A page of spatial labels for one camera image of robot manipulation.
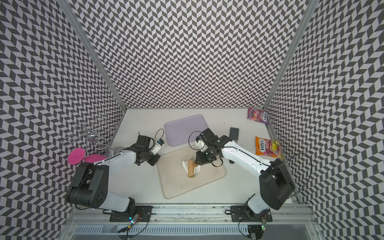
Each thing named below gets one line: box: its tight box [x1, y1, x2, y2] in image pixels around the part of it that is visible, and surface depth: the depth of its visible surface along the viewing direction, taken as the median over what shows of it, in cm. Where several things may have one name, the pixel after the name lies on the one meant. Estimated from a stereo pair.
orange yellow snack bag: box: [255, 136, 284, 160], surface depth 96 cm
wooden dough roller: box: [188, 158, 199, 178], surface depth 86 cm
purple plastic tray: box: [164, 114, 208, 147], surface depth 110 cm
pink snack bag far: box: [247, 107, 269, 125], surface depth 111 cm
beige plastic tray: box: [156, 147, 227, 199], surface depth 87 cm
